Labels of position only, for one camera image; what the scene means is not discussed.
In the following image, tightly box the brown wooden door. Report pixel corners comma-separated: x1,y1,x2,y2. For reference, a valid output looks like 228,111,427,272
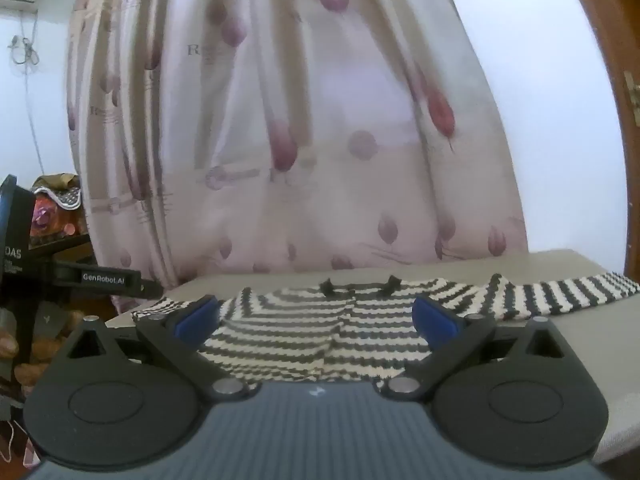
559,0,640,281

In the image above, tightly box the dark wooden shelf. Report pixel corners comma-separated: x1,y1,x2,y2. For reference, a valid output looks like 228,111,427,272
27,232,97,267

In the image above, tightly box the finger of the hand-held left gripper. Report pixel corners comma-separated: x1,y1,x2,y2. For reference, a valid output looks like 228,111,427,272
50,259,165,298

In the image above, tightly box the brass door handle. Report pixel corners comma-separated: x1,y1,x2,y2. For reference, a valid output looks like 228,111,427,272
624,72,640,127

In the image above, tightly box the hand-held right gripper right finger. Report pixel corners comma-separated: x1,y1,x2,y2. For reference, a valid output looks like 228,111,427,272
381,295,577,403

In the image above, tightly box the hanging thin cable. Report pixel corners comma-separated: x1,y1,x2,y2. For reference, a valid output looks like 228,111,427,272
7,10,47,177

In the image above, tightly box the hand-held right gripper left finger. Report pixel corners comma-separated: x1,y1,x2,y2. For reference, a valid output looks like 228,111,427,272
65,295,250,403

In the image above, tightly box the pink leaf print curtain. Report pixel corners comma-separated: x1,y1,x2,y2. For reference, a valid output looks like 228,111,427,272
65,0,531,312

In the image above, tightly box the black white striped knit sweater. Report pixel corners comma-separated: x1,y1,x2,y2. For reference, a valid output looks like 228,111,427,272
131,271,640,383

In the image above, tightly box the person's left hand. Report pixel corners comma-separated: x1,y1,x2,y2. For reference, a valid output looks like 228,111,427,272
0,332,53,394

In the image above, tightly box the colourful embroidered cloth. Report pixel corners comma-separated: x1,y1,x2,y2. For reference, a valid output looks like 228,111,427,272
29,173,87,242

